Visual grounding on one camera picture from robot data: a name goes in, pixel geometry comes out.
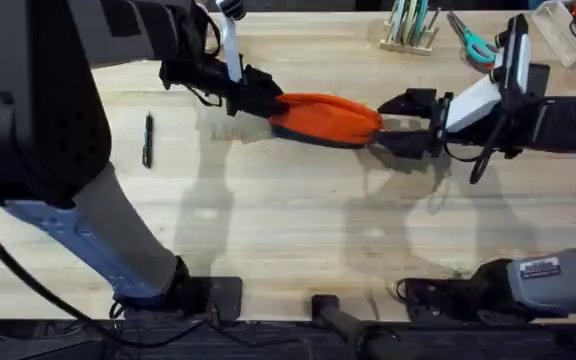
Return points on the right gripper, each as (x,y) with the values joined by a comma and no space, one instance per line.
(473,105)

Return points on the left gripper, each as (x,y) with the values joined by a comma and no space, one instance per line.
(195,70)

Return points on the orange soft zip bag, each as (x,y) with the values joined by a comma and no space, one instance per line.
(325,120)

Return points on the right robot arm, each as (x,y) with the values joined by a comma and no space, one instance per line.
(558,280)

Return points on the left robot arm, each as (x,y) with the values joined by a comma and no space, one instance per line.
(28,110)

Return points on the left wrist upright plate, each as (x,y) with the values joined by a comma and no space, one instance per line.
(231,50)

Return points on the wrist upright plate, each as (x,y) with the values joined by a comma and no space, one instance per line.
(539,80)
(231,50)

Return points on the wooden rack with tools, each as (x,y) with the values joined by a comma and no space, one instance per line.
(410,27)

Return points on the black pen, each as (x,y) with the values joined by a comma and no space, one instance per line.
(148,140)

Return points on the right wrist upright plate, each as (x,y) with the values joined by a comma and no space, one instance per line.
(539,80)

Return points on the clear plastic box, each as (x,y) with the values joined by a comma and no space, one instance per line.
(558,30)

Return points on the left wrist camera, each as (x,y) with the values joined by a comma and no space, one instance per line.
(233,7)

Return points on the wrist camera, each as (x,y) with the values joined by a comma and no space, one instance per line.
(233,7)
(514,50)

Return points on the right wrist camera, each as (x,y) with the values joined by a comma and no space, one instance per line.
(514,50)

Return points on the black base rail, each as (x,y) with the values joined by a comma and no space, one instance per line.
(268,342)

